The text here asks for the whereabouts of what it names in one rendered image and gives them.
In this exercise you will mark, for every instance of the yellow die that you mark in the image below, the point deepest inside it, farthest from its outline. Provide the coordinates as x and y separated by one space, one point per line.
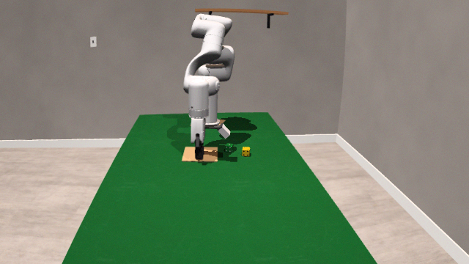
246 151

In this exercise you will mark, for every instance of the green die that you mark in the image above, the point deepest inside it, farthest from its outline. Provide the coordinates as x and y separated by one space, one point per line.
229 147

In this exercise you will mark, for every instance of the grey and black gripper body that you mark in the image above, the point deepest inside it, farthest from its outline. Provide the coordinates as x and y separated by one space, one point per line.
197 126

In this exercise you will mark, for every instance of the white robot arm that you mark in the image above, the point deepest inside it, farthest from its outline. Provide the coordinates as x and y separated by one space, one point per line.
200 88

